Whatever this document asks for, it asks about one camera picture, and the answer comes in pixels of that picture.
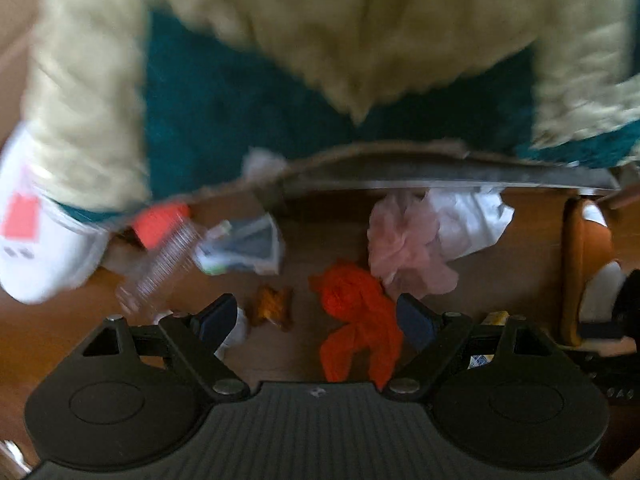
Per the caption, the clear plastic bottle red cap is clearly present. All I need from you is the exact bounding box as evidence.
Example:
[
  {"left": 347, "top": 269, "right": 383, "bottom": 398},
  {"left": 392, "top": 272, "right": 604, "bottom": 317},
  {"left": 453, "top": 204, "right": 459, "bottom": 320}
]
[{"left": 115, "top": 201, "right": 203, "bottom": 317}]

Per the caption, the black object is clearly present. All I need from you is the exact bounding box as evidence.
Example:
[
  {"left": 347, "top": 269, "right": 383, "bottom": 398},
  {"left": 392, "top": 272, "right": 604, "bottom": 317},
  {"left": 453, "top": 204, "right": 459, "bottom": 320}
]
[{"left": 565, "top": 269, "right": 640, "bottom": 403}]

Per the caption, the white and blue plastic packet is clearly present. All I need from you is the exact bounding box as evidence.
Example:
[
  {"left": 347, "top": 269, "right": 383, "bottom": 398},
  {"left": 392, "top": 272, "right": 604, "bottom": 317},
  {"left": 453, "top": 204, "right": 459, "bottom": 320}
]
[{"left": 194, "top": 212, "right": 287, "bottom": 277}]

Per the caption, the pink fluffy cloth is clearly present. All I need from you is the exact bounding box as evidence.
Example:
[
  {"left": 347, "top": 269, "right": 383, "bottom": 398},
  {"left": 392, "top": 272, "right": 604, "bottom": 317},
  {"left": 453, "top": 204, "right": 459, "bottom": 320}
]
[{"left": 367, "top": 191, "right": 460, "bottom": 297}]

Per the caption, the orange cloth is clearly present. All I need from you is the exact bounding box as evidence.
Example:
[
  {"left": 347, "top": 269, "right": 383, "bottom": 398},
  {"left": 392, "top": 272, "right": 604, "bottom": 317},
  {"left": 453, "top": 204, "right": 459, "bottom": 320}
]
[{"left": 308, "top": 259, "right": 405, "bottom": 390}]

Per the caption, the orange and white slipper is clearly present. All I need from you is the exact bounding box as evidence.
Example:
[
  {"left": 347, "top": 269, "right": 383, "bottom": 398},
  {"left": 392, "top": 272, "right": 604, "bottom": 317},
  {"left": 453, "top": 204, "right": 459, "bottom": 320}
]
[{"left": 559, "top": 196, "right": 623, "bottom": 348}]

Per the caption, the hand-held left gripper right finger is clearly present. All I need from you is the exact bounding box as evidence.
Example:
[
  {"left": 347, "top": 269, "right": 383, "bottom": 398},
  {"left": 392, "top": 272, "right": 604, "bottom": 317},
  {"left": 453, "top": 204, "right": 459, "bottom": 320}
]
[{"left": 381, "top": 293, "right": 551, "bottom": 403}]

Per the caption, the grey board edge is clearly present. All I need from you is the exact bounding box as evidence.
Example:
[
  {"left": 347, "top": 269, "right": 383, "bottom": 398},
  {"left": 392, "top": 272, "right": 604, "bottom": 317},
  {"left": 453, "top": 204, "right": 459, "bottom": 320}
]
[{"left": 277, "top": 152, "right": 621, "bottom": 196}]

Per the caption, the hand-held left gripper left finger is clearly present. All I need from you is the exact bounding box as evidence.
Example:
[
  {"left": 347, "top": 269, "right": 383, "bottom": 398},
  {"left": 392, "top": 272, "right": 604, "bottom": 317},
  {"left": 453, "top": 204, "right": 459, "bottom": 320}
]
[{"left": 81, "top": 293, "right": 251, "bottom": 402}]

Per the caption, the orange snack wrapper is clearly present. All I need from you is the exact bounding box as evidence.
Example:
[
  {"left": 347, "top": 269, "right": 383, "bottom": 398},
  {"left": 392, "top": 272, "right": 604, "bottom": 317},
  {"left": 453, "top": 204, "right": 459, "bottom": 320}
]
[{"left": 250, "top": 284, "right": 295, "bottom": 332}]

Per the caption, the yellow small packet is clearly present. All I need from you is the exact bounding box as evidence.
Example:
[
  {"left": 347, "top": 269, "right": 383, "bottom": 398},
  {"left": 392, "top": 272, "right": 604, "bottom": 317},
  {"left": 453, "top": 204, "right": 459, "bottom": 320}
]
[{"left": 470, "top": 310, "right": 511, "bottom": 371}]

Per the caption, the teal shirt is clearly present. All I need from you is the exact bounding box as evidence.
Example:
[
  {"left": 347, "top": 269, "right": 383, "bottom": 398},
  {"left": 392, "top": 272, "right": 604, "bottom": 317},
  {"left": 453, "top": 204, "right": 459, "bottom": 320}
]
[{"left": 55, "top": 7, "right": 640, "bottom": 228}]

